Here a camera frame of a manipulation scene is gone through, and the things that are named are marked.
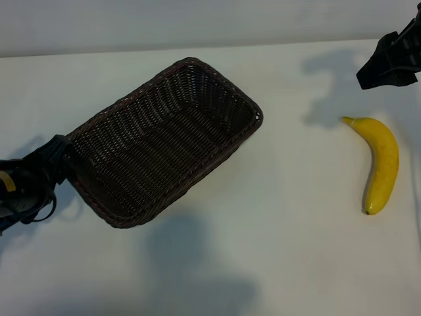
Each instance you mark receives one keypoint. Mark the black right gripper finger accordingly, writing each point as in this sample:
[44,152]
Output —
[391,80]
[383,56]

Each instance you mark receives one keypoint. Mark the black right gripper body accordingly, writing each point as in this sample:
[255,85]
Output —
[409,49]

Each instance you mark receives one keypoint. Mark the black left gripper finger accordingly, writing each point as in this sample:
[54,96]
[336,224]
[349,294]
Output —
[59,148]
[62,172]

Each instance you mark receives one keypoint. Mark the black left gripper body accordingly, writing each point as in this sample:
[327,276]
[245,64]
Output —
[26,177]

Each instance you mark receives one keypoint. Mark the yellow banana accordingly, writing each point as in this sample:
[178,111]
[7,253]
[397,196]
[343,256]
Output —
[385,154]

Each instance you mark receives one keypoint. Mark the dark brown woven basket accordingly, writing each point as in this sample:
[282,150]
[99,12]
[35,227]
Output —
[158,141]

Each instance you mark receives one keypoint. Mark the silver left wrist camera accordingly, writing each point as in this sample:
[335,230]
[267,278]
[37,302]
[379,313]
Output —
[19,204]

